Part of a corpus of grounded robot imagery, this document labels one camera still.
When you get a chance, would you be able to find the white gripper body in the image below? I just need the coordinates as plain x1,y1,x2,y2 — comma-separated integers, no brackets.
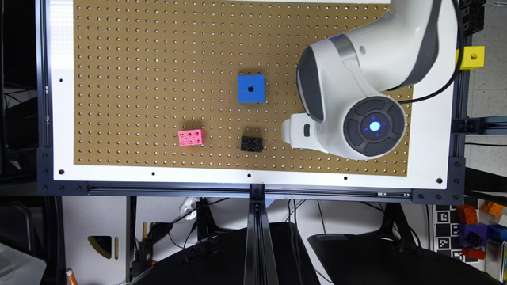
281,113,323,151

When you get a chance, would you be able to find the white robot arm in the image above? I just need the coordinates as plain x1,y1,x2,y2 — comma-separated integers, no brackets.
282,0,442,160

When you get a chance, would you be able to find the blue cube block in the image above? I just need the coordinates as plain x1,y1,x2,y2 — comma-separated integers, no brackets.
237,74,265,104

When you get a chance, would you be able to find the yellow cube block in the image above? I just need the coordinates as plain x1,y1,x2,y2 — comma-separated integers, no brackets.
460,46,486,70

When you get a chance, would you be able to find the purple block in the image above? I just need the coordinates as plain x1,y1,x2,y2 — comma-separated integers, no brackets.
459,223,488,247

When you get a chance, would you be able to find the black block stack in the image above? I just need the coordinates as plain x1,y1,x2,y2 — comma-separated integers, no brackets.
459,0,486,36

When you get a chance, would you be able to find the blue block on shelf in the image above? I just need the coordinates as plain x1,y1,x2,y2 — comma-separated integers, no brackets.
487,225,507,241

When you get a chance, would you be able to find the black lego brick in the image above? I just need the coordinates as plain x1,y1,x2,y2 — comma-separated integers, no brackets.
240,136,264,153

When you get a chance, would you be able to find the pink lego brick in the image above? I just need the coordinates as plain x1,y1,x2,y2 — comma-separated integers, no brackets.
177,129,205,146

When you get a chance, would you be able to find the white board panel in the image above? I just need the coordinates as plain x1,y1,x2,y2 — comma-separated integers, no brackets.
44,0,460,190

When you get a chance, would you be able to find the brown pegboard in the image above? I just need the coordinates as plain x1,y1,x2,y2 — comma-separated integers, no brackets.
73,0,409,176

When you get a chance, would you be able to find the black chair left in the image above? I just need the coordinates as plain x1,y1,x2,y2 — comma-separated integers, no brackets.
132,222,319,285

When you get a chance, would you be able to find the black chair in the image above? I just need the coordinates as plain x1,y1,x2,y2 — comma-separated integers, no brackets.
132,222,319,285
308,234,501,285

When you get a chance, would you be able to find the black chair right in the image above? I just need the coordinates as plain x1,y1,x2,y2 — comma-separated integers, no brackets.
308,234,501,285

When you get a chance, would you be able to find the fiducial marker sheet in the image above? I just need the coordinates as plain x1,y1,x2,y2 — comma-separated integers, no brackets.
432,205,478,264

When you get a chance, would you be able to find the orange lego brick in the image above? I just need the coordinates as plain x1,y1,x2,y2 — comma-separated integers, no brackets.
456,204,478,225

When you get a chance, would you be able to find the red lego brick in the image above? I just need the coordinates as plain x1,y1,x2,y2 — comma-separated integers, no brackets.
461,247,486,260

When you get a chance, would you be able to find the orange yellow brick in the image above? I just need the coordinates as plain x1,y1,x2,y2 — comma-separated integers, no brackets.
479,201,505,218

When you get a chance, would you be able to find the orange glue tube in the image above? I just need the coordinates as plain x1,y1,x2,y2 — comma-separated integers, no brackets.
66,268,78,285

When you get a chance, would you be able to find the dark aluminium frame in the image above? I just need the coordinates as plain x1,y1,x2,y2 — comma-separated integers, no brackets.
34,0,507,285

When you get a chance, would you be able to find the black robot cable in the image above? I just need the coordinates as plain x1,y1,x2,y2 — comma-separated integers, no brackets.
397,0,466,105

